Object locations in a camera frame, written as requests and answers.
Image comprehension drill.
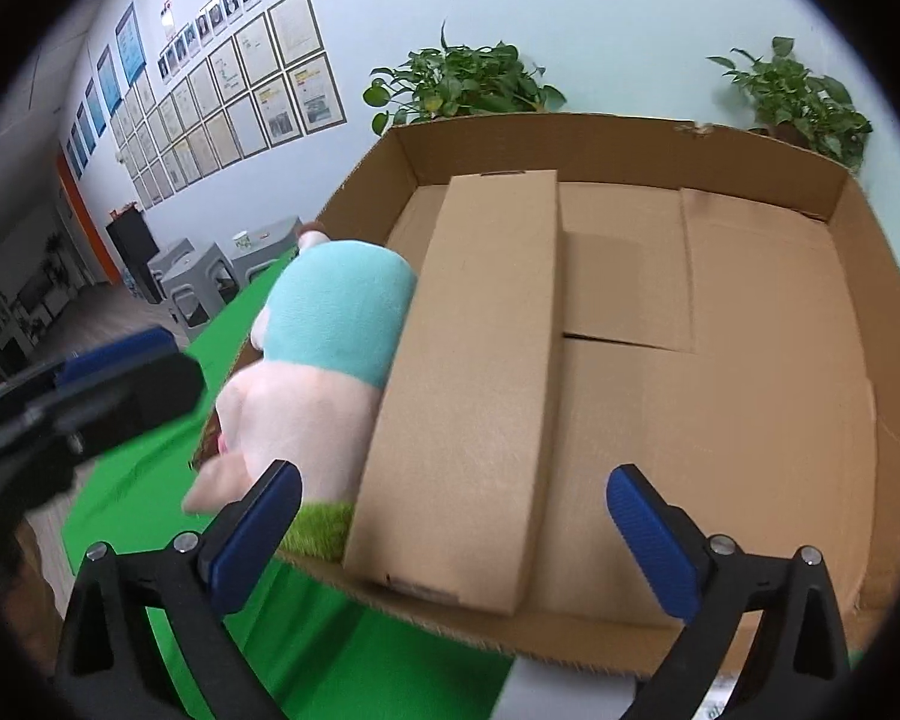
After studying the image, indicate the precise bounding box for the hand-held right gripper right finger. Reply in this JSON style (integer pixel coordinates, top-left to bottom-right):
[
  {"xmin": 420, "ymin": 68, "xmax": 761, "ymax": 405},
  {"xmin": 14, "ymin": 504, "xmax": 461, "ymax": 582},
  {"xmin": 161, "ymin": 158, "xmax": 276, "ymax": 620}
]
[{"xmin": 606, "ymin": 463, "xmax": 852, "ymax": 720}]

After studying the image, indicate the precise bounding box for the black cabinet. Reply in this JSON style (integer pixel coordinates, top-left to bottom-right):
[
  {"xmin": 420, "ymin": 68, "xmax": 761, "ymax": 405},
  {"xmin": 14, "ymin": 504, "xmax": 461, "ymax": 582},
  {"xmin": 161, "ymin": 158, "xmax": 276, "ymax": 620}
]
[{"xmin": 105, "ymin": 206, "xmax": 163, "ymax": 305}]

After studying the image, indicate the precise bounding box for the green plant in brown pot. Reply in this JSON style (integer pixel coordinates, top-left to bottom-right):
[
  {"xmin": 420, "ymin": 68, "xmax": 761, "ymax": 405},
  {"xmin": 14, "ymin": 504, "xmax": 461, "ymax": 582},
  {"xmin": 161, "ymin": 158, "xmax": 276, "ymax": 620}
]
[{"xmin": 707, "ymin": 36, "xmax": 873, "ymax": 173}]

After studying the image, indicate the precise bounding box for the large cardboard box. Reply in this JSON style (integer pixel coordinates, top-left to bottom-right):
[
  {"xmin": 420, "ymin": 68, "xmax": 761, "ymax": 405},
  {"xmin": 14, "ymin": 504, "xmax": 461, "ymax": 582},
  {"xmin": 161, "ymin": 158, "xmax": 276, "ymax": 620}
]
[{"xmin": 187, "ymin": 112, "xmax": 900, "ymax": 680}]

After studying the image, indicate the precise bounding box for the blue wall poster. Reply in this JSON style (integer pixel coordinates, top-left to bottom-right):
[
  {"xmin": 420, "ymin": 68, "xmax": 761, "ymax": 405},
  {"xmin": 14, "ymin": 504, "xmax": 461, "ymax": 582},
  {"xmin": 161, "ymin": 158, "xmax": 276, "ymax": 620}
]
[
  {"xmin": 95, "ymin": 45, "xmax": 123, "ymax": 119},
  {"xmin": 115, "ymin": 4, "xmax": 148, "ymax": 88}
]

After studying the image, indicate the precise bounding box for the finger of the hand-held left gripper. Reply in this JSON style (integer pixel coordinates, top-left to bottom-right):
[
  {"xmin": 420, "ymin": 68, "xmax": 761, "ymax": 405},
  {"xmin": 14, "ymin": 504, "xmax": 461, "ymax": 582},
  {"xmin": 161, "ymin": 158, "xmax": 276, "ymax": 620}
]
[
  {"xmin": 0, "ymin": 326, "xmax": 181, "ymax": 421},
  {"xmin": 15, "ymin": 352, "xmax": 207, "ymax": 466}
]

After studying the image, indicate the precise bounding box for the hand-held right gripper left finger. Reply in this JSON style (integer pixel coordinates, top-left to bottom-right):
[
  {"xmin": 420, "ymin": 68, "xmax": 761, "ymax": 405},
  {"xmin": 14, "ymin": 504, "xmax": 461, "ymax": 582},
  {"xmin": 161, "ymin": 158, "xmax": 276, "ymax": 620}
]
[{"xmin": 51, "ymin": 459, "xmax": 303, "ymax": 720}]

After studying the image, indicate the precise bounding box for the grey plastic stool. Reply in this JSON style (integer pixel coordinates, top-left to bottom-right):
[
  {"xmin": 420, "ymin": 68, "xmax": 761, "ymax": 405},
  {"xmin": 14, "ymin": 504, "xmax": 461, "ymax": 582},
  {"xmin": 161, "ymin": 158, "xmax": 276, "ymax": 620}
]
[
  {"xmin": 161, "ymin": 244, "xmax": 235, "ymax": 342},
  {"xmin": 229, "ymin": 216, "xmax": 305, "ymax": 286},
  {"xmin": 146, "ymin": 238, "xmax": 196, "ymax": 280}
]

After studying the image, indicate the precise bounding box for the bushy green potted plant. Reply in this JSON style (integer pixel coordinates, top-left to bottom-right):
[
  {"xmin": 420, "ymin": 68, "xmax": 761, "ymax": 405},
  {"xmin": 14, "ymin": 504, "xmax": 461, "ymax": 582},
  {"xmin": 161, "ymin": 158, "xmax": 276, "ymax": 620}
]
[{"xmin": 364, "ymin": 21, "xmax": 569, "ymax": 137}]

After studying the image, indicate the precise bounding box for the pink and teal plush toy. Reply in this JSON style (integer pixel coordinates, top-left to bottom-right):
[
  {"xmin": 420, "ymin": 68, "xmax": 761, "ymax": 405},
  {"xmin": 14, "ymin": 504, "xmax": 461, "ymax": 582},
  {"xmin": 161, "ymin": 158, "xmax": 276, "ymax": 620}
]
[{"xmin": 182, "ymin": 221, "xmax": 421, "ymax": 517}]

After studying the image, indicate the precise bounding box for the green fuzzy grass patch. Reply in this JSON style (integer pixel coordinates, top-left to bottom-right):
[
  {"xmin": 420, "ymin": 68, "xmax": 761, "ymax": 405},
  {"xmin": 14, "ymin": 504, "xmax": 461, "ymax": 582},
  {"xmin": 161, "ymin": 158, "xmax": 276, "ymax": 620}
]
[{"xmin": 280, "ymin": 502, "xmax": 357, "ymax": 563}]

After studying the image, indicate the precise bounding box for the group of framed certificates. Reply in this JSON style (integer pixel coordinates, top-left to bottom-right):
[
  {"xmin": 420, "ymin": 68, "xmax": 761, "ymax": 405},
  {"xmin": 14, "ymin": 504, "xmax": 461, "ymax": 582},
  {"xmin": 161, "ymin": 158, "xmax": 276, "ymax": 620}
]
[{"xmin": 109, "ymin": 0, "xmax": 346, "ymax": 207}]

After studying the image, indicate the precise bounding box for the long closed cardboard box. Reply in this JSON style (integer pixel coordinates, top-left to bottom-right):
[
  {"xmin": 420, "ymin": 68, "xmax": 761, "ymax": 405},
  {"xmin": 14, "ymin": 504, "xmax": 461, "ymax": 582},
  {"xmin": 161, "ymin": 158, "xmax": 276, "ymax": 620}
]
[{"xmin": 343, "ymin": 170, "xmax": 563, "ymax": 616}]

